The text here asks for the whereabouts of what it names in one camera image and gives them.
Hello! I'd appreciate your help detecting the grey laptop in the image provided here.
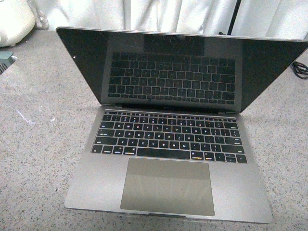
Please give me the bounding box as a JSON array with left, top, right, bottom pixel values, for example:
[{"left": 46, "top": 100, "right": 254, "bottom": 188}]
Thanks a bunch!
[{"left": 56, "top": 27, "right": 308, "bottom": 223}]

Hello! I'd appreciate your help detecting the blue desk lamp with black pole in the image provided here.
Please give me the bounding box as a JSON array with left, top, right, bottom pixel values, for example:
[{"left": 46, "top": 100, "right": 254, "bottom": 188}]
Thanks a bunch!
[{"left": 218, "top": 0, "right": 242, "bottom": 35}]

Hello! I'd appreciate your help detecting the white curtain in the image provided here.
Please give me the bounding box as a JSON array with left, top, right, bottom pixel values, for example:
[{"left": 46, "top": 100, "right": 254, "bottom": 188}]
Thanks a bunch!
[{"left": 34, "top": 0, "right": 308, "bottom": 39}]

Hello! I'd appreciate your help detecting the grey-green box at table edge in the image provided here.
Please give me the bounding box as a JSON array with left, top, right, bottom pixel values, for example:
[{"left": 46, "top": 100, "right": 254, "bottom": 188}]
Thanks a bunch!
[{"left": 0, "top": 51, "right": 16, "bottom": 74}]

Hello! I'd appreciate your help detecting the black power cable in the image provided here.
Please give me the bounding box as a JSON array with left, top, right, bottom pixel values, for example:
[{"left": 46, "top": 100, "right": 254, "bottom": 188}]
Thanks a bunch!
[{"left": 290, "top": 61, "right": 308, "bottom": 79}]

